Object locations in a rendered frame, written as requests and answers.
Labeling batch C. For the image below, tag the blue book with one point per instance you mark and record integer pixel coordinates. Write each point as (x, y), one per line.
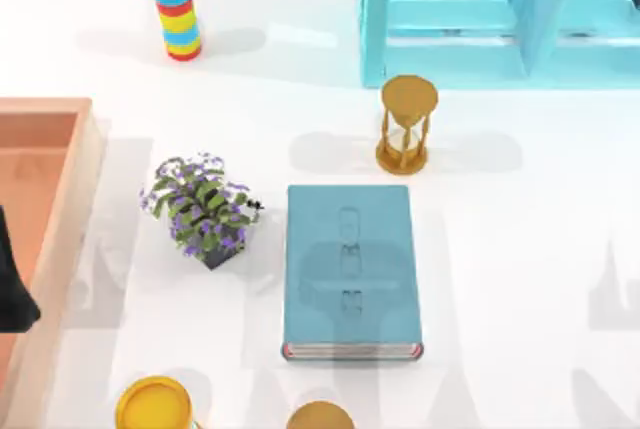
(350, 269)

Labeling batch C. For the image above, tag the golden hourglass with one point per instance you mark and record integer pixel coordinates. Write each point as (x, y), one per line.
(320, 418)
(406, 121)

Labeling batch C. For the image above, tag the purple flowering potted plant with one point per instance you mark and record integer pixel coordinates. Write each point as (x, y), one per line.
(202, 209)

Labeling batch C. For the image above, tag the light blue rack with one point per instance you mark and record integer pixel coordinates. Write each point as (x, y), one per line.
(450, 19)

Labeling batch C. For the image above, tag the stack of coloured rings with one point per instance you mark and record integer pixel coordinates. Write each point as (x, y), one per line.
(179, 19)

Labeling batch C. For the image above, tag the yellow cup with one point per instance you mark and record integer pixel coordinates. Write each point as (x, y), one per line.
(152, 405)

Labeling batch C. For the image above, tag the shallow salmon-coloured box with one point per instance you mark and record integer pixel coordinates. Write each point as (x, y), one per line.
(45, 229)

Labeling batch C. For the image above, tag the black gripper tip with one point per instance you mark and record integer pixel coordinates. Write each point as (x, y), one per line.
(12, 289)

